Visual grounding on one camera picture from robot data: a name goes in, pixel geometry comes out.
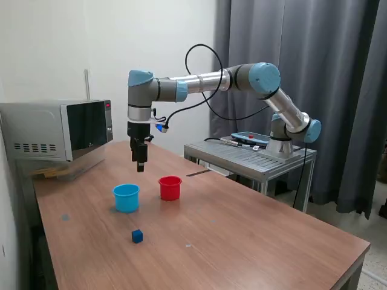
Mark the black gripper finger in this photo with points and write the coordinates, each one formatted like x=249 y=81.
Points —
x=142 y=155
x=133 y=149

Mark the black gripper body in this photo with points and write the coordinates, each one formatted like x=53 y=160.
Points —
x=138 y=130

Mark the blue cube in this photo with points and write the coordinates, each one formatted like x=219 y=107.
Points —
x=137 y=236

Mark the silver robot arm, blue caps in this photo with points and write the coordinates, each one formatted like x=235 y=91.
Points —
x=205 y=81

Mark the red plastic bin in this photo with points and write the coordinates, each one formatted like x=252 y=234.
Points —
x=170 y=190

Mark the blue plastic bin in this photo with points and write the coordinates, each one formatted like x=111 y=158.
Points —
x=127 y=201

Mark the wooden sticks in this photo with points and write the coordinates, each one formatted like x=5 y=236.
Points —
x=50 y=172

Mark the silver microwave oven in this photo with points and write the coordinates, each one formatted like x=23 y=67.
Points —
x=36 y=130

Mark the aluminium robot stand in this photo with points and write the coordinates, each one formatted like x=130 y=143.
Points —
x=242 y=157

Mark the teach pendant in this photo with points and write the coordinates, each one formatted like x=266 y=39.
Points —
x=251 y=137

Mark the grey curtain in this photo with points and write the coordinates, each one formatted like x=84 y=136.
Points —
x=347 y=151

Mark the dark furniture piece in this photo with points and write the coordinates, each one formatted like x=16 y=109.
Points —
x=383 y=210

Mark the white wall pipe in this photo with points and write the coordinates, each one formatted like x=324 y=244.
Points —
x=87 y=84

